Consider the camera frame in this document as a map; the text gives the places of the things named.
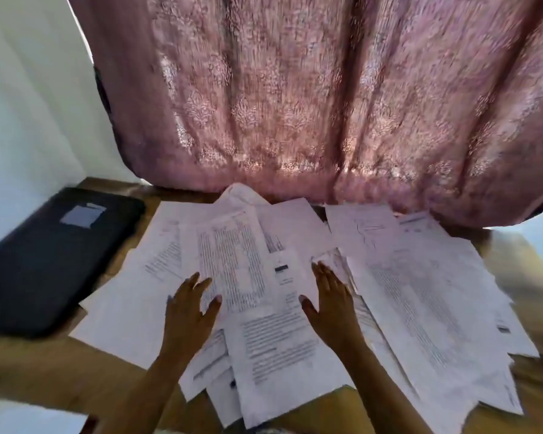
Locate person's right hand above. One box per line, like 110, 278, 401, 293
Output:
299, 260, 369, 359

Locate person's left hand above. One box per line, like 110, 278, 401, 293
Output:
157, 272, 224, 368

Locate white printed papers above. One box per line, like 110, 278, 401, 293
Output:
69, 182, 541, 434

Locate black folder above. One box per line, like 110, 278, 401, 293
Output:
0, 187, 148, 339

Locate person's left forearm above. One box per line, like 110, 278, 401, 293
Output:
94, 354, 206, 434

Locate person's right forearm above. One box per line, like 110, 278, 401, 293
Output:
339, 342, 436, 434

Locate pink patterned curtain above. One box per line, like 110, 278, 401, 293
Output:
67, 0, 543, 230

